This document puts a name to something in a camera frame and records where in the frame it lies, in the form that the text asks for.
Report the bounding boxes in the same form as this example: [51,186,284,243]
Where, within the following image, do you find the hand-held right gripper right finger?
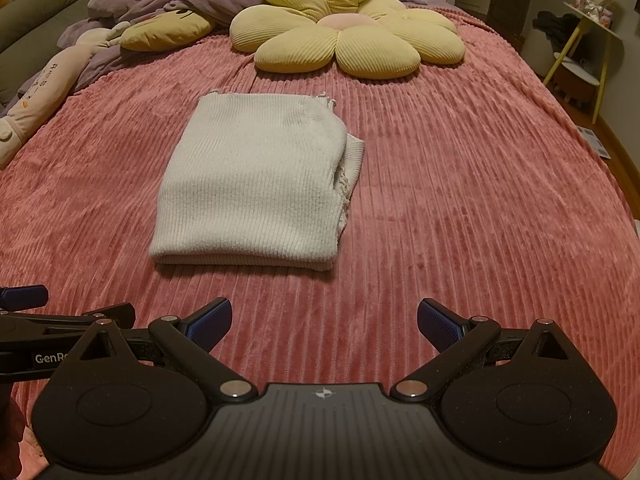
[390,296,582,402]

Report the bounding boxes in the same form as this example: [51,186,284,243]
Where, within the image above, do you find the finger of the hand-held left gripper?
[0,302,137,345]
[0,285,49,311]

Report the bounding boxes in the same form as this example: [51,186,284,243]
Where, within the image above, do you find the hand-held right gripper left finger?
[65,296,256,402]

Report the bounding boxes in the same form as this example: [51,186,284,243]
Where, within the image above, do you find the white knitted top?
[149,91,366,274]

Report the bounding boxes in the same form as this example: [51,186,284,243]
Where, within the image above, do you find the dark clothes pile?
[531,10,582,55]

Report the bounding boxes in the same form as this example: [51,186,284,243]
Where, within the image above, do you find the pink ribbed blanket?
[0,2,640,480]

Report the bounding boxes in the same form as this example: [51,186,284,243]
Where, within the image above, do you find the long cream plush toy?
[0,22,133,171]

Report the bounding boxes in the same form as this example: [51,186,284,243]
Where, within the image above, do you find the white bathroom scale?
[577,127,615,162]

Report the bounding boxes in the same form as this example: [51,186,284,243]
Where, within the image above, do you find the small round white stool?
[552,55,602,107]

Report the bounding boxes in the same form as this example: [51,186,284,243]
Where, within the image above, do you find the green upholstered headboard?
[0,0,90,107]

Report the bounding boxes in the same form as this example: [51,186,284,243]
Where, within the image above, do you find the yellow plush cushion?
[120,7,217,53]

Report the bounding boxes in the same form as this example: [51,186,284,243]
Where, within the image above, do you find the yellow flower-shaped pillow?
[229,0,467,81]

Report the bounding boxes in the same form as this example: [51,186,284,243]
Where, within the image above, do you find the white side table yellow legs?
[542,0,622,126]

